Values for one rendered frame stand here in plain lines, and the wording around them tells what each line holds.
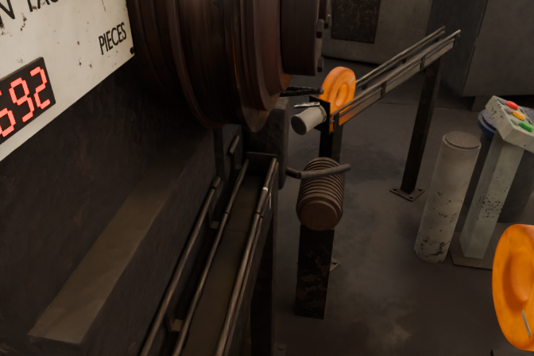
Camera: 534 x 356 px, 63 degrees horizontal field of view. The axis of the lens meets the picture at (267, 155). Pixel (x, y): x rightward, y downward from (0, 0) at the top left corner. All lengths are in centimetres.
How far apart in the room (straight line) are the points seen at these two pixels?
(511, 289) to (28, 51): 62
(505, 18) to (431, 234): 152
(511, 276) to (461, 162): 90
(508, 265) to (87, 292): 54
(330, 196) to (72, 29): 87
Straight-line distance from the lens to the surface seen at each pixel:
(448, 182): 160
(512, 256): 68
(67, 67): 46
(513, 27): 292
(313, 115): 122
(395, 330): 159
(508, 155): 164
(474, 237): 183
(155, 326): 64
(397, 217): 200
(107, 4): 52
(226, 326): 68
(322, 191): 119
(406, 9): 340
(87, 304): 51
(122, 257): 55
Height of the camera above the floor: 125
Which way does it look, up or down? 33 degrees down
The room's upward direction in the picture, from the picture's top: straight up
